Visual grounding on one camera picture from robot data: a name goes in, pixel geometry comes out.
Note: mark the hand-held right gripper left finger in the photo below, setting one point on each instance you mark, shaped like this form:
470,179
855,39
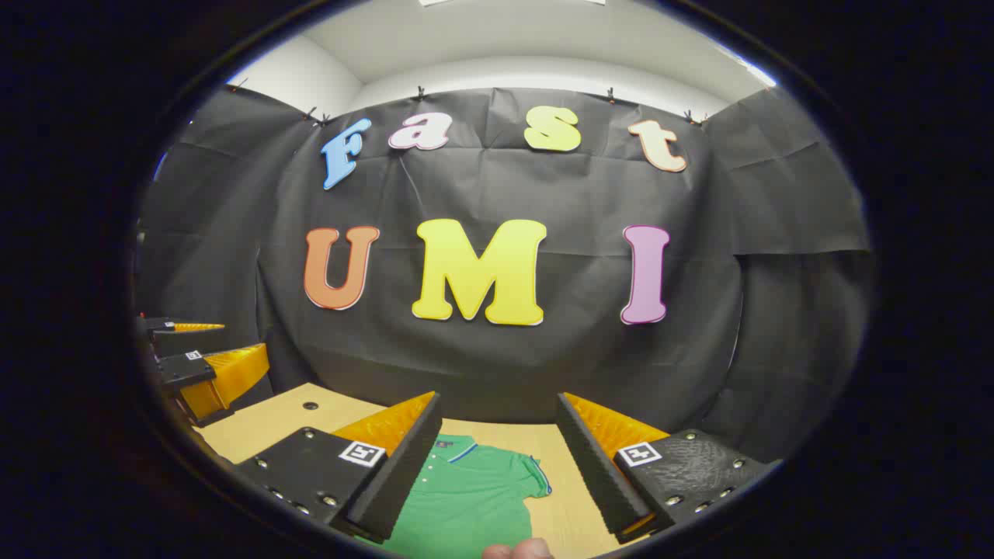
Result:
404,473

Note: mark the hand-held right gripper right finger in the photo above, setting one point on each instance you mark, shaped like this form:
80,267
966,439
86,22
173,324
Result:
594,473

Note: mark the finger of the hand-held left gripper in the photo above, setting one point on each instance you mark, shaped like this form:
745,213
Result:
165,323
186,369

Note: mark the green T-shirt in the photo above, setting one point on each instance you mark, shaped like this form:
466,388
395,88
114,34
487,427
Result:
474,505

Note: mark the black backdrop cloth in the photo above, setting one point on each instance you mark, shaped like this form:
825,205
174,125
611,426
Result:
543,373

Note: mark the row of small cloth clips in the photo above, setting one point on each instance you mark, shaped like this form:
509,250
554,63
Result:
419,94

